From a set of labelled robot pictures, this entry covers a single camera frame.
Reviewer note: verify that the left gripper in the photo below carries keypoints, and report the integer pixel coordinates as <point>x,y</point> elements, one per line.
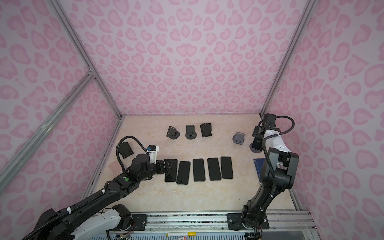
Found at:
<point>162,170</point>

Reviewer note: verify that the black folding phone stand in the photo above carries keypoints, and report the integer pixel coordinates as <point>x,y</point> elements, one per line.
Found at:
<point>206,130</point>

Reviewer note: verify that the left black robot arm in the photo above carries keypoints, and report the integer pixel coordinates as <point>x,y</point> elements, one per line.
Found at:
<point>61,225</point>

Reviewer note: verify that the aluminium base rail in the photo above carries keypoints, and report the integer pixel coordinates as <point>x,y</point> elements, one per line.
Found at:
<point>277,225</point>

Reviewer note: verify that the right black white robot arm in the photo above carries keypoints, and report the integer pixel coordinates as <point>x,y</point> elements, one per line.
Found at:
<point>288,161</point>

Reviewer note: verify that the black stand left side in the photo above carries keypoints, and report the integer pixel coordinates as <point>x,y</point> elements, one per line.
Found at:
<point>124,150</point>

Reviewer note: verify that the blue book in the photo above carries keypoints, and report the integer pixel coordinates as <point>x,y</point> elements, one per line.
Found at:
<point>259,164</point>

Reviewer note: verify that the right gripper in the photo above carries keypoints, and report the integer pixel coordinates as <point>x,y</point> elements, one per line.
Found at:
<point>257,131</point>

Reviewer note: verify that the black phone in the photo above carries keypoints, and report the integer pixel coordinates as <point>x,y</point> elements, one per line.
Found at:
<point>227,168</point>
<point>199,170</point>
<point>183,173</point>
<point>170,178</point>
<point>214,169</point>
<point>258,143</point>

